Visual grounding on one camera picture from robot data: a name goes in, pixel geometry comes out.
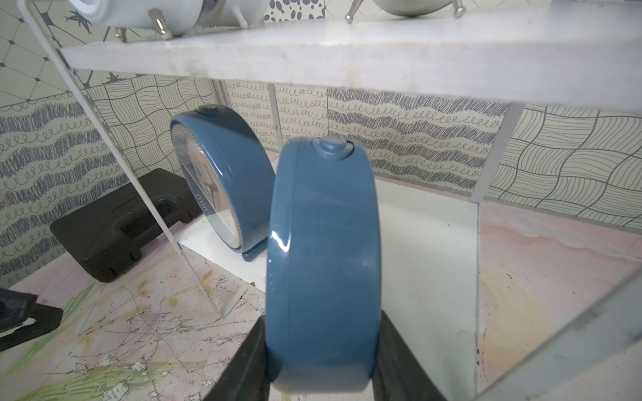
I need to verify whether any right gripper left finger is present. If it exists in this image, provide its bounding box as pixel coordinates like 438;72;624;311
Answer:
203;315;270;401

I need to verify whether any white twin-bell alarm clock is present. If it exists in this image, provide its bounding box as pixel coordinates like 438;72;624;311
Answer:
70;0;269;42
374;0;466;18

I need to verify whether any white two-tier shelf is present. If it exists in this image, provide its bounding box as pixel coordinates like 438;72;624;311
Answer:
17;0;642;401

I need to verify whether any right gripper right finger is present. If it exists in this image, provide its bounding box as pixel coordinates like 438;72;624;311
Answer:
372;312;446;401

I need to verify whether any blue round alarm clock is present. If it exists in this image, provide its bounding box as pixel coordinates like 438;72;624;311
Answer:
171;105;275;262
265;137;382;394

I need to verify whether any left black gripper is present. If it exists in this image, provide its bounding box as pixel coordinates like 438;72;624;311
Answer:
1;288;64;352

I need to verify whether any black plastic tool case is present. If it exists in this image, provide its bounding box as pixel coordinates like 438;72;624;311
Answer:
50;169;202;282

